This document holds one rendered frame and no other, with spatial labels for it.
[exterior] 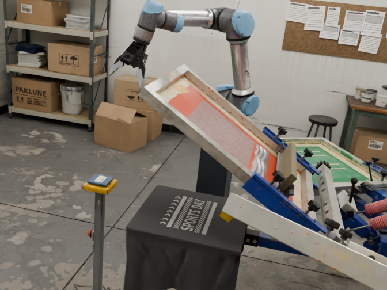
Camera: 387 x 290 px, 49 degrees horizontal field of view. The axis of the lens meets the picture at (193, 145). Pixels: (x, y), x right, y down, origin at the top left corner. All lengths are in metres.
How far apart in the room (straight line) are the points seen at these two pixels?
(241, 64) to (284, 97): 3.50
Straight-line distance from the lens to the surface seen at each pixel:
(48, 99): 5.94
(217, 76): 5.61
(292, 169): 1.63
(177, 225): 1.82
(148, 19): 1.73
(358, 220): 1.86
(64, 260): 3.24
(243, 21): 2.02
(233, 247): 1.74
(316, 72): 5.53
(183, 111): 1.63
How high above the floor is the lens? 1.89
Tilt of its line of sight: 20 degrees down
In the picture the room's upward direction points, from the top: 6 degrees clockwise
